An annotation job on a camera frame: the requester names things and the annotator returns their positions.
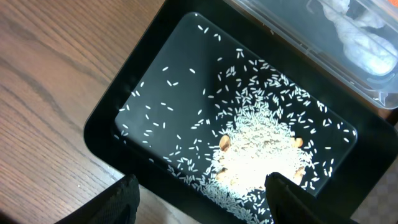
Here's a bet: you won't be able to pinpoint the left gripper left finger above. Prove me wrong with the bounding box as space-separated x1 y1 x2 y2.
56 174 140 224

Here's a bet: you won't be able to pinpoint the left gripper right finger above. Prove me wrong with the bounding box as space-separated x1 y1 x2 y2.
265 172 356 224

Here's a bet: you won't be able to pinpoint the pile of rice grains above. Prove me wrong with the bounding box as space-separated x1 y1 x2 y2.
113 18 357 223

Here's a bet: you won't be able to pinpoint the black plastic tray bin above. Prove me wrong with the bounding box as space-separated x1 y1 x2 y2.
84 1 397 223

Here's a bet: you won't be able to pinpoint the clear plastic bin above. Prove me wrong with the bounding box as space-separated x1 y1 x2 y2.
233 0 397 110

